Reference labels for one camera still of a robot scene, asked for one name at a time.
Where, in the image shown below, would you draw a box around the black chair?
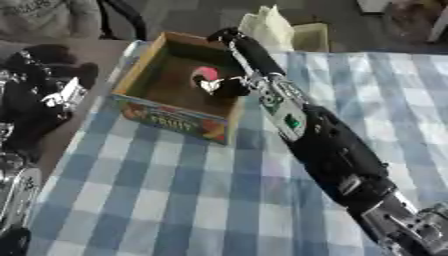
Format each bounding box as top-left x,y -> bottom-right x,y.
94,0 -> 149,42

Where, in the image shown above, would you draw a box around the white furniture leg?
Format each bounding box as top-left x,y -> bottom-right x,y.
425,5 -> 448,44

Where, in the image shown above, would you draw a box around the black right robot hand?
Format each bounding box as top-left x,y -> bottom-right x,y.
189,27 -> 289,99

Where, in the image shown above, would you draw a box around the tan printed cardboard box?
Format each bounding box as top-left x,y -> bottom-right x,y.
108,31 -> 247,146

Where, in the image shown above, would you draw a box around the white crumpled bag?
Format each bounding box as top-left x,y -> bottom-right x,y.
236,4 -> 298,53

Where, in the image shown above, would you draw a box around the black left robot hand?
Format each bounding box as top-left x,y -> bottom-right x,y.
0,43 -> 102,155

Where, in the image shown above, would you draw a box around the person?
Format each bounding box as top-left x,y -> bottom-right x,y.
0,0 -> 104,40

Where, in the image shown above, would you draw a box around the pink round toy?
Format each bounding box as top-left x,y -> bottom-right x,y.
190,65 -> 223,83

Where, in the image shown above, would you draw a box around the white square bin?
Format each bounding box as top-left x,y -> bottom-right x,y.
290,22 -> 333,53

